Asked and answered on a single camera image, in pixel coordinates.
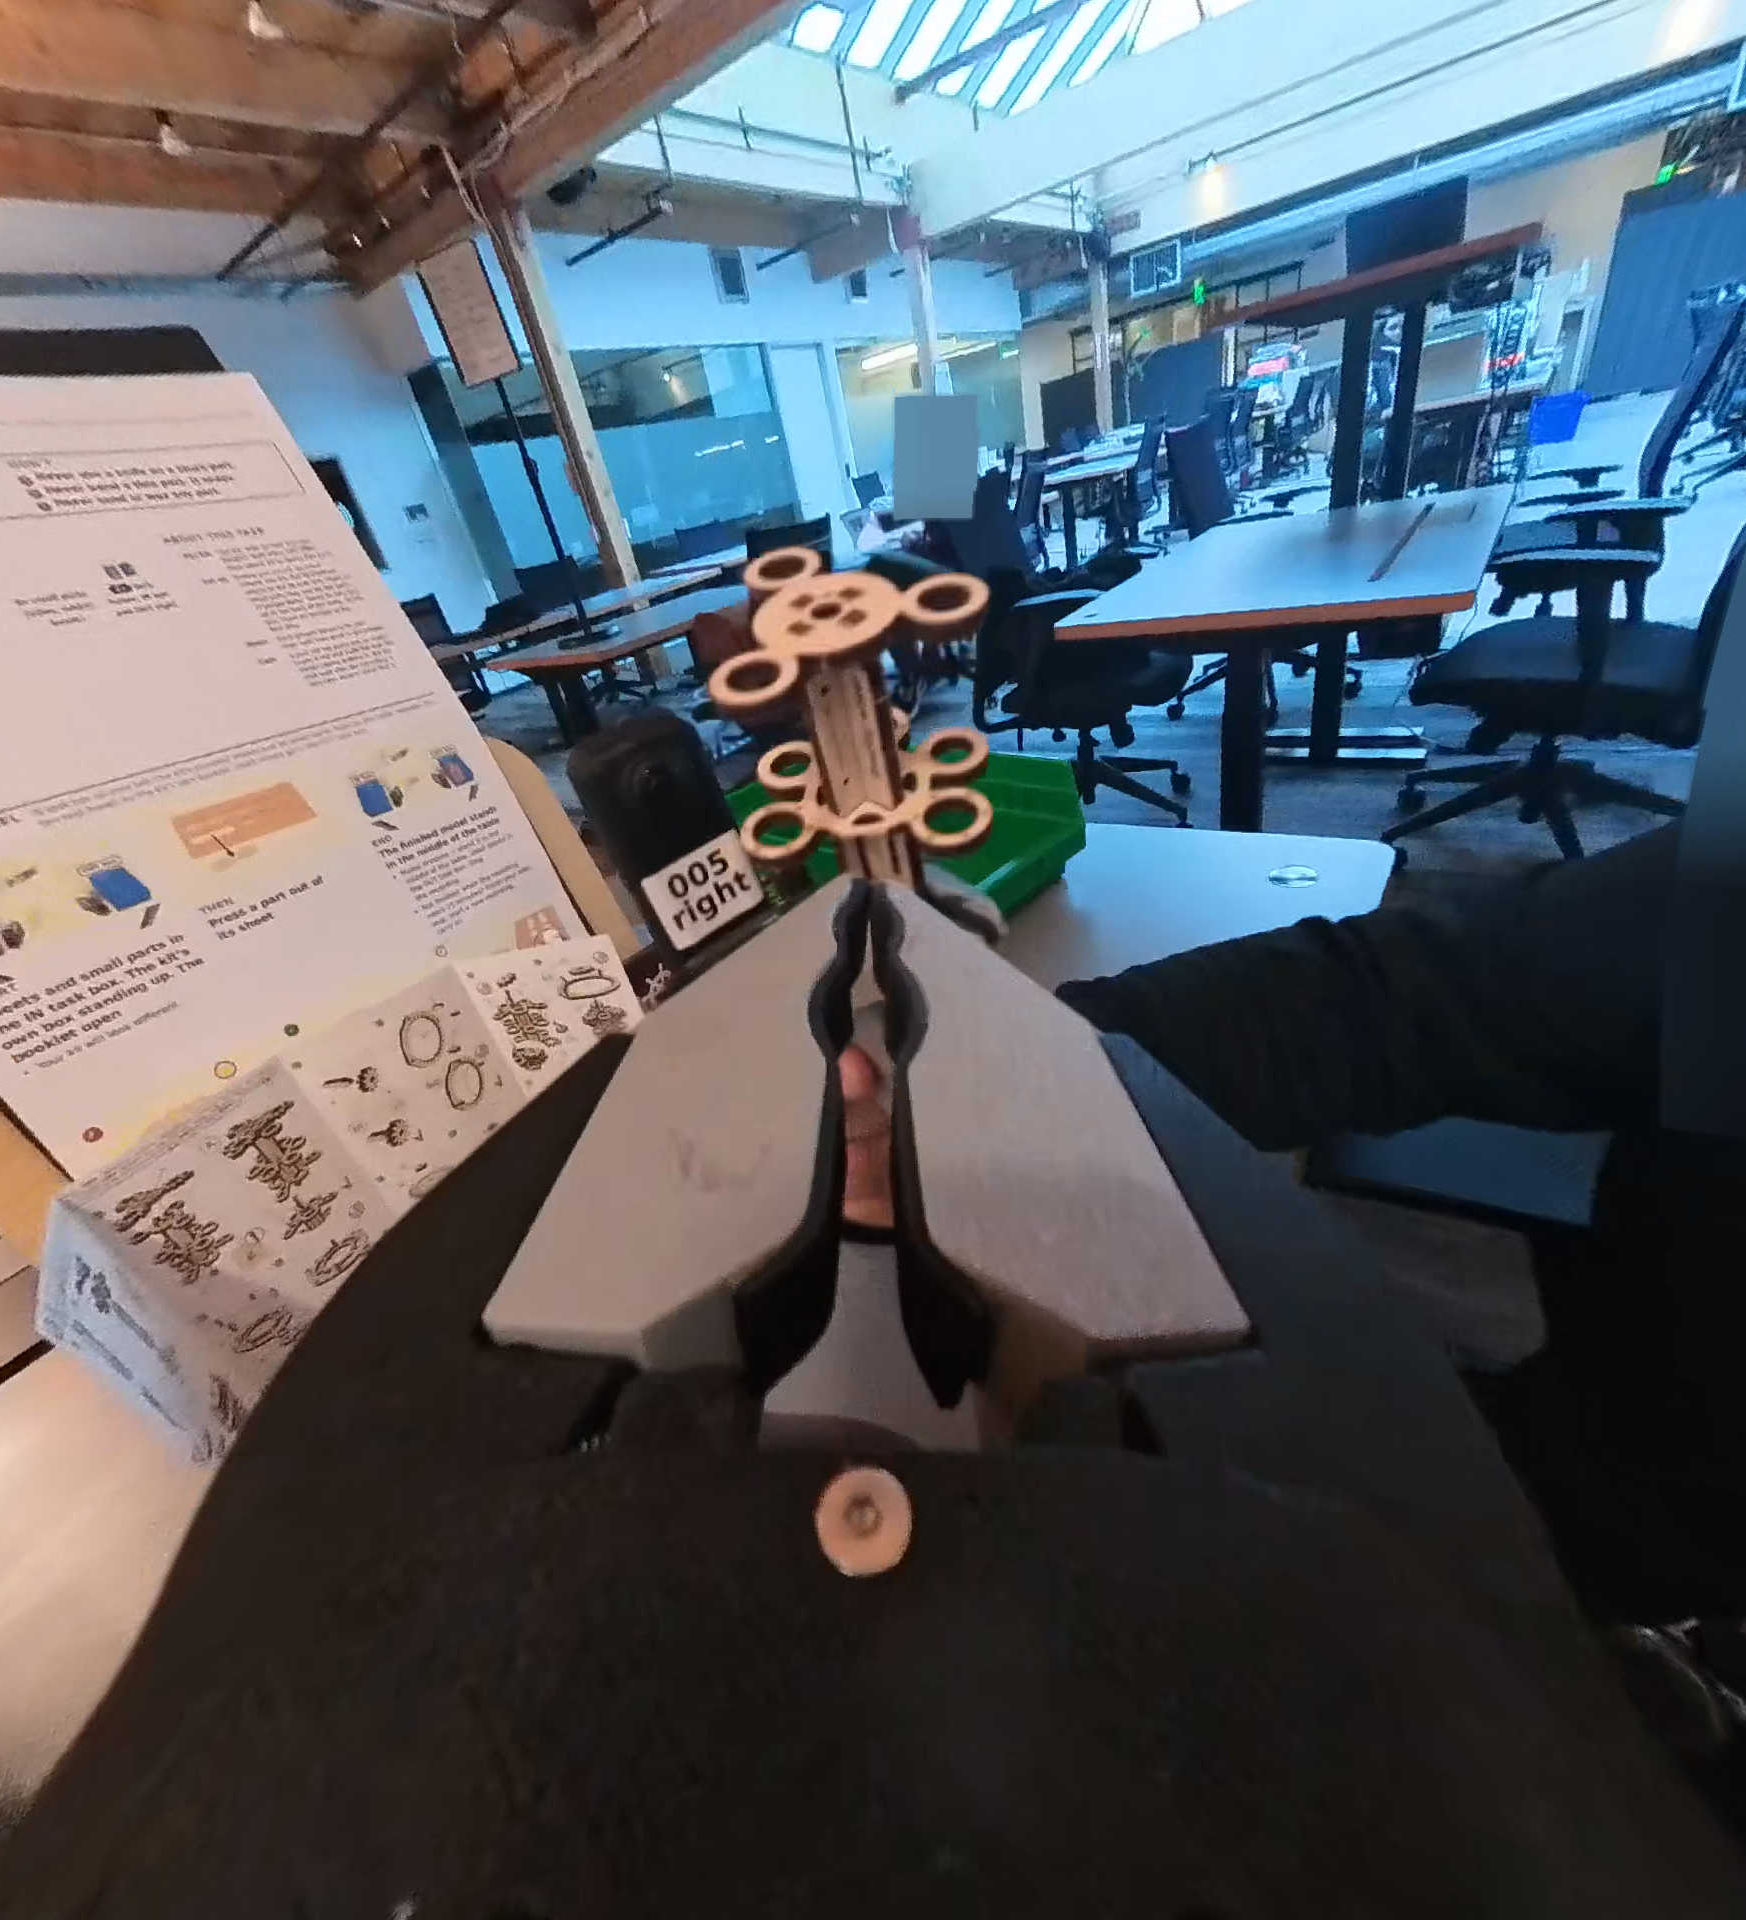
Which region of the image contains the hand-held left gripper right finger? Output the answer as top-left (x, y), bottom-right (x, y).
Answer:
top-left (872, 887), bottom-right (1253, 1411)

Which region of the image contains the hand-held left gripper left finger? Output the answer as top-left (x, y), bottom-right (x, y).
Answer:
top-left (481, 877), bottom-right (875, 1399)

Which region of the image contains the person's right forearm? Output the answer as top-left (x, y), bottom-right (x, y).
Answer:
top-left (1052, 821), bottom-right (1688, 1206)

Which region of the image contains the person's right hand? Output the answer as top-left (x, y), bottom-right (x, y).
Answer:
top-left (838, 1045), bottom-right (899, 1236)

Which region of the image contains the plywood display stand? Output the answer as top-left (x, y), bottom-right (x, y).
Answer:
top-left (0, 732), bottom-right (641, 1266)

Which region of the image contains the brown wooden table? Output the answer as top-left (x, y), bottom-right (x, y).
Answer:
top-left (486, 569), bottom-right (749, 752)

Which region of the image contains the green plastic bin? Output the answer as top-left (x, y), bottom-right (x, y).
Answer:
top-left (726, 750), bottom-right (1088, 919)

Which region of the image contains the black office chair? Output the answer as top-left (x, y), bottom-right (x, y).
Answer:
top-left (1634, 282), bottom-right (1746, 500)
top-left (1381, 497), bottom-right (1746, 865)
top-left (1160, 410), bottom-right (1303, 545)
top-left (971, 564), bottom-right (1199, 831)

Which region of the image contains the display board on stand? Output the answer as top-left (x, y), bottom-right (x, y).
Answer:
top-left (414, 234), bottom-right (594, 606)

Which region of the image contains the white printed instruction sheet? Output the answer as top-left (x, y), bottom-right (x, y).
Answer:
top-left (0, 367), bottom-right (594, 1184)

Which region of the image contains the orange-edged white table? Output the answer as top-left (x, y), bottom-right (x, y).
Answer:
top-left (1052, 481), bottom-right (1519, 836)

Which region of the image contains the tall dark standing table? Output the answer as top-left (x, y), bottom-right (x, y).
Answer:
top-left (1229, 221), bottom-right (1547, 516)

